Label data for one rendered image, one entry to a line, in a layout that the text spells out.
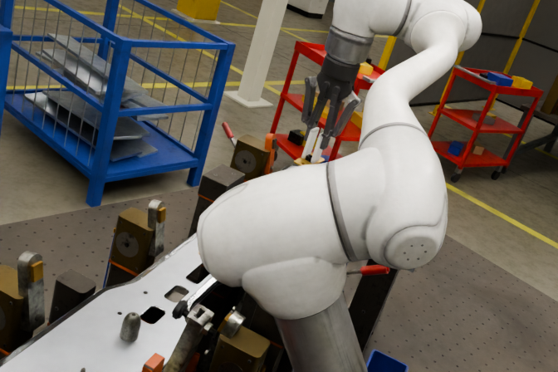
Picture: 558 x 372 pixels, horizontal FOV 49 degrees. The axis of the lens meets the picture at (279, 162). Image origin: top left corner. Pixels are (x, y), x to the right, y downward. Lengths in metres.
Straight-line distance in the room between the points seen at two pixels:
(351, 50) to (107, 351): 0.71
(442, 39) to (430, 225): 0.52
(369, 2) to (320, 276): 0.60
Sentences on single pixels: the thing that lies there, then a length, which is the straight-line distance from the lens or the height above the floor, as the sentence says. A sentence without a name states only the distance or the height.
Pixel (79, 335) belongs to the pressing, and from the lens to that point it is 1.14.
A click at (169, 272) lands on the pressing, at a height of 1.00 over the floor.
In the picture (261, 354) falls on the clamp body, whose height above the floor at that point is 1.07.
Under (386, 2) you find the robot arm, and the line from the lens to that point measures 1.21.
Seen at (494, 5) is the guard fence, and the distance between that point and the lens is 7.95.
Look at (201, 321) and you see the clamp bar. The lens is 0.87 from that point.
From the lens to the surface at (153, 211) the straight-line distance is 1.35.
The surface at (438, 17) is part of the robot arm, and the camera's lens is 1.21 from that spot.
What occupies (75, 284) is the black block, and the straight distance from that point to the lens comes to 1.26.
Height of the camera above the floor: 1.74
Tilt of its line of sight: 22 degrees down
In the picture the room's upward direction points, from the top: 17 degrees clockwise
